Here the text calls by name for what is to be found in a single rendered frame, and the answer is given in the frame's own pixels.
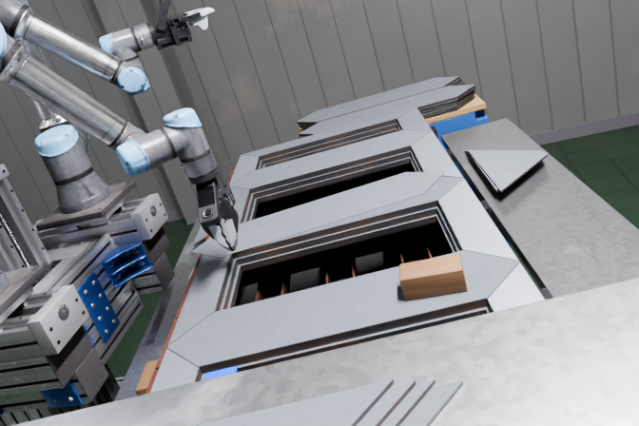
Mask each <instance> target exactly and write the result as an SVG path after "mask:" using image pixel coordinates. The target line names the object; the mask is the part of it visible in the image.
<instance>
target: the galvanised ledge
mask: <svg viewBox="0 0 639 426"><path fill-rule="evenodd" d="M200 227H201V223H200V222H199V217H198V218H197V220H196V222H195V224H194V226H193V228H192V230H191V233H190V235H189V237H188V239H187V241H186V244H185V246H184V249H183V251H182V254H181V256H180V257H179V259H178V261H177V264H176V266H175V268H174V270H173V271H174V273H175V276H174V277H173V279H172V280H171V282H170V284H169V285H168V286H167V287H171V286H174V289H173V291H172V294H171V297H170V300H169V303H168V306H167V308H166V311H165V315H164V318H163V321H162V324H161V327H160V330H159V333H158V336H157V338H156V340H155V343H154V344H151V345H148V346H145V344H146V341H147V338H148V335H149V333H150V330H151V327H152V325H153V322H154V320H155V318H156V315H157V312H158V309H159V307H160V304H161V301H162V299H163V296H164V293H165V291H164V292H163V295H162V297H161V299H160V301H159V303H158V306H157V308H156V310H155V312H154V314H153V317H152V319H151V321H150V323H149V325H148V327H147V329H146V331H145V334H144V337H143V339H142V341H141V343H140V345H139V348H138V350H137V352H136V354H135V356H134V359H133V360H132V362H131V364H130V366H129V369H128V371H127V373H126V376H125V379H124V381H123V383H122V385H121V387H120V390H119V392H118V394H117V396H116V398H115V400H114V401H117V400H121V399H125V398H129V397H136V396H137V394H136V392H135V390H136V387H137V385H138V382H139V380H140V377H141V375H142V372H143V370H144V368H145V364H146V363H147V362H150V361H153V360H157V359H159V357H160V355H161V353H162V351H163V348H164V345H165V341H166V339H167V336H168V334H169V331H170V329H171V326H172V323H173V321H174V319H175V317H176V314H177V312H178V309H179V307H180V304H181V301H182V299H183V296H184V292H185V290H186V287H187V286H188V283H189V278H190V274H191V272H192V270H193V269H194V268H195V265H196V262H197V260H198V258H199V256H200V254H197V253H192V252H191V251H193V250H194V249H196V248H197V247H198V246H200V245H201V244H203V243H204V241H205V240H204V241H202V242H200V243H199V244H196V245H192V244H193V242H194V241H195V239H196V236H197V234H198V232H199V230H200Z"/></svg>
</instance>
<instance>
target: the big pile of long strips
mask: <svg viewBox="0 0 639 426"><path fill-rule="evenodd" d="M474 90H475V85H465V83H464V82H462V79H461V77H459V76H455V77H439V78H433V79H429V80H425V81H422V82H418V83H415V84H411V85H409V86H405V87H399V88H395V89H392V90H388V91H385V92H381V93H378V94H375V95H371V96H368V97H364V98H361V99H357V100H354V101H351V102H347V103H344V104H340V105H337V106H330V107H328V108H324V109H321V110H317V111H315V112H313V113H311V114H309V115H308V116H306V117H304V118H302V119H300V120H298V121H297V122H296V123H297V124H299V126H300V128H302V132H301V133H299V138H303V137H307V136H310V135H314V134H317V133H321V132H324V131H327V130H331V129H335V128H338V127H342V126H348V125H351V124H354V123H358V122H361V121H365V120H369V119H372V118H376V117H379V116H382V115H386V114H389V113H393V112H397V111H400V110H403V109H406V108H410V107H417V109H418V110H419V112H420V113H421V115H422V116H423V118H424V119H429V118H433V117H435V116H439V115H443V114H446V113H450V112H454V111H457V110H459V109H460V108H462V107H464V106H465V105H467V104H468V103H470V102H471V101H472V100H473V99H474V97H475V96H474V93H475V91H474Z"/></svg>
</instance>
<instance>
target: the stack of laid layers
mask: <svg viewBox="0 0 639 426"><path fill-rule="evenodd" d="M400 130H403V129H402V127H401V125H400V123H399V121H398V119H395V120H391V121H387V122H384V123H380V124H376V125H373V126H367V127H364V128H360V129H357V130H353V131H349V132H346V133H342V134H339V135H336V136H332V137H329V138H325V139H321V140H318V141H315V142H311V143H308V144H304V145H298V146H294V147H291V148H287V149H284V150H281V151H277V152H273V153H270V154H266V155H263V156H260V157H259V160H258V163H257V167H256V170H257V169H261V168H264V167H268V166H271V165H277V164H281V163H284V162H288V161H292V160H295V159H298V158H302V157H305V156H309V155H313V154H316V153H320V152H323V151H326V150H330V149H334V148H337V147H341V146H345V145H350V144H354V143H357V142H361V141H365V140H368V139H372V138H376V137H378V136H382V135H386V134H389V133H393V132H397V131H400ZM409 163H411V164H412V167H413V169H414V171H415V172H424V171H423V169H422V167H421V165H420V163H419V161H418V159H417V157H416V154H415V152H414V151H413V149H412V147H411V146H406V147H403V148H400V149H396V150H393V151H389V152H385V153H381V154H378V155H375V156H371V157H368V158H364V159H360V160H356V161H353V162H350V163H346V164H343V165H336V166H333V167H329V168H325V169H322V170H319V171H315V172H311V173H308V174H304V175H300V176H297V177H294V178H290V179H286V180H283V181H279V182H275V183H271V184H266V185H262V186H259V187H255V188H251V189H250V190H249V194H248V197H247V201H246V204H245V208H244V211H243V214H242V220H241V223H245V222H248V221H251V220H255V217H256V212H257V208H258V204H259V203H263V202H267V201H270V200H274V199H277V198H281V197H284V196H288V195H292V194H296V193H300V192H302V191H306V190H310V189H314V188H317V187H321V186H325V185H329V184H334V183H338V182H342V181H345V180H349V179H353V178H356V177H359V176H363V175H367V174H371V173H374V172H378V171H381V170H385V169H388V168H392V167H396V166H400V165H406V164H409ZM463 179H464V178H458V177H448V176H441V177H440V178H439V179H438V180H437V181H436V182H435V183H434V184H433V185H432V186H431V187H430V188H429V189H428V190H427V191H426V192H425V193H424V194H422V195H419V196H416V197H414V198H411V199H408V200H404V201H401V202H398V203H393V204H389V205H386V206H383V207H381V208H378V209H374V210H371V211H368V212H365V213H362V214H358V215H356V216H353V217H350V218H347V219H344V220H340V221H337V222H334V223H329V224H326V225H323V226H320V227H317V228H314V229H310V230H307V231H304V232H301V233H299V234H295V235H292V236H289V237H286V238H283V239H279V240H276V241H273V242H268V243H265V244H262V245H259V246H255V247H252V248H249V249H246V250H243V251H240V252H237V253H234V254H231V257H230V261H229V264H228V267H227V271H226V274H225V278H224V281H223V287H222V291H221V294H220V297H219V300H218V304H217V307H216V311H220V310H223V309H227V308H231V307H234V306H235V301H236V297H237V294H238V290H239V285H240V281H241V277H242V271H246V270H250V269H254V268H258V267H261V266H265V265H268V264H272V263H276V262H280V261H287V260H291V259H294V258H298V257H302V256H306V255H310V254H313V253H317V252H320V251H324V250H328V249H332V248H336V247H340V246H344V245H347V244H351V243H355V242H362V241H365V240H369V239H373V238H376V237H380V236H384V235H388V234H392V233H396V232H399V231H403V230H407V229H411V228H415V227H419V226H422V225H425V224H429V223H436V222H438V224H439V226H440V228H441V230H442V232H443V235H444V237H445V239H446V241H447V243H448V244H449V247H450V249H451V251H452V253H454V252H457V251H461V250H463V249H462V247H461V245H460V243H459V241H458V239H457V237H456V235H455V232H454V230H453V229H452V227H451V225H450V223H449V221H448V219H447V217H446V215H445V213H444V211H443V209H442V207H441V205H440V203H439V201H438V200H439V199H440V198H441V197H443V196H444V195H445V194H446V193H447V192H449V191H450V190H451V189H452V188H453V187H455V186H456V185H457V184H458V183H459V182H461V181H462V180H463ZM216 311H215V312H216ZM493 311H494V310H493V308H492V307H491V305H490V303H489V301H488V299H484V300H477V301H473V302H468V303H464V304H460V305H457V306H453V307H448V308H444V309H440V310H436V311H433V312H428V313H424V314H420V315H416V316H412V317H408V318H404V319H397V320H393V321H389V322H384V323H381V324H377V325H373V326H369V327H364V328H360V329H357V330H353V331H349V332H344V333H340V334H336V335H333V336H329V337H324V338H320V339H313V340H309V341H305V342H301V343H297V344H293V345H289V346H284V347H281V348H277V349H273V350H269V351H264V352H260V353H257V354H253V355H249V356H245V357H240V358H233V359H230V360H226V361H221V362H217V363H213V364H209V365H205V366H201V367H199V371H198V374H197V377H196V380H195V382H198V381H202V380H204V378H205V375H206V373H209V372H213V371H217V370H222V369H225V368H229V367H233V366H237V367H238V372H241V371H245V370H250V369H254V368H258V367H262V366H266V365H270V364H274V363H278V362H283V361H287V360H290V359H294V358H302V357H306V356H310V355H315V354H318V353H322V352H326V351H331V350H335V349H339V348H342V347H347V346H351V345H355V344H359V343H363V342H367V341H371V340H375V339H383V338H387V337H391V336H394V335H399V334H403V333H407V332H411V331H415V330H419V329H423V328H427V327H432V326H436V325H439V324H443V323H448V322H452V321H456V320H464V319H467V318H471V317H475V316H480V315H484V314H488V313H492V312H493Z"/></svg>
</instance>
